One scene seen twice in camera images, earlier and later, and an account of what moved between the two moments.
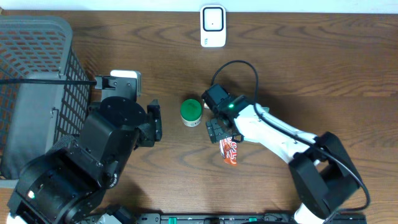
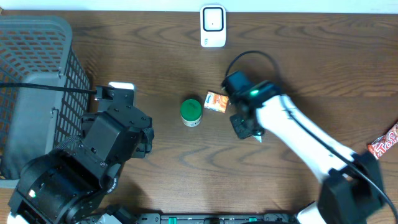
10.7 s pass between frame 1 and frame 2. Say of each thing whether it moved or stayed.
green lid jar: stayed
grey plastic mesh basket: stayed
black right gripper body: moved
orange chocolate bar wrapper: moved
